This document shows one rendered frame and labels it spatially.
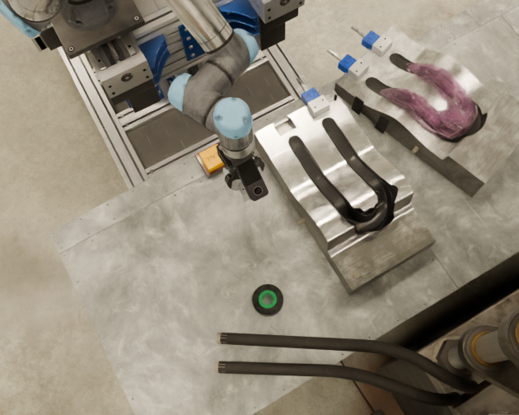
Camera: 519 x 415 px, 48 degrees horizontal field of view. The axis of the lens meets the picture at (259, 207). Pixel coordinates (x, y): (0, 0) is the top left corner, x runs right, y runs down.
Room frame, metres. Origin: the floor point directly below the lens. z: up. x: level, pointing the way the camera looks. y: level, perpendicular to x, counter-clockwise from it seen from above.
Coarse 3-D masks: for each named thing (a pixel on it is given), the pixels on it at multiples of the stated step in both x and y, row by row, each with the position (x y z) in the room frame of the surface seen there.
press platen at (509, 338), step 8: (512, 312) 0.12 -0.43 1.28; (504, 320) 0.10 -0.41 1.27; (512, 320) 0.10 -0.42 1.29; (504, 328) 0.09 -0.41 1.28; (512, 328) 0.09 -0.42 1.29; (504, 336) 0.08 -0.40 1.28; (512, 336) 0.07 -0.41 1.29; (504, 344) 0.06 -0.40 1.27; (512, 344) 0.06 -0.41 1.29; (504, 352) 0.05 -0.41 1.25; (512, 352) 0.05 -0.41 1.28; (512, 360) 0.04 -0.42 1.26
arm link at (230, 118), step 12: (216, 108) 0.57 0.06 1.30; (228, 108) 0.57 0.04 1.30; (240, 108) 0.57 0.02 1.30; (216, 120) 0.55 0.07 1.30; (228, 120) 0.54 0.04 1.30; (240, 120) 0.54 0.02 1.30; (252, 120) 0.56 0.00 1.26; (216, 132) 0.55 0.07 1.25; (228, 132) 0.53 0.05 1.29; (240, 132) 0.53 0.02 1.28; (252, 132) 0.55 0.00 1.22; (228, 144) 0.53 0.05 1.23; (240, 144) 0.53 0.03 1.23
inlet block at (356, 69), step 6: (336, 54) 0.95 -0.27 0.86; (348, 54) 0.94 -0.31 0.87; (342, 60) 0.93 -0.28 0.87; (348, 60) 0.92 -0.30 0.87; (354, 60) 0.92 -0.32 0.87; (360, 60) 0.91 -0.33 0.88; (342, 66) 0.91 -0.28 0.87; (348, 66) 0.91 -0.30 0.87; (354, 66) 0.90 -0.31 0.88; (360, 66) 0.89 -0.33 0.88; (366, 66) 0.89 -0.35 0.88; (348, 72) 0.89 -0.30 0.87; (354, 72) 0.87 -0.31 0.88; (360, 72) 0.87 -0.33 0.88; (354, 78) 0.87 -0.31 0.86
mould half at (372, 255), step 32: (320, 128) 0.71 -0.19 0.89; (352, 128) 0.70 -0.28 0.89; (288, 160) 0.63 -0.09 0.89; (320, 160) 0.62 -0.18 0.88; (384, 160) 0.59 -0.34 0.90; (288, 192) 0.54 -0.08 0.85; (352, 192) 0.50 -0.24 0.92; (320, 224) 0.42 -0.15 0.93; (416, 224) 0.41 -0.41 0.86; (352, 256) 0.35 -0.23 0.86; (384, 256) 0.34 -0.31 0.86; (352, 288) 0.26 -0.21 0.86
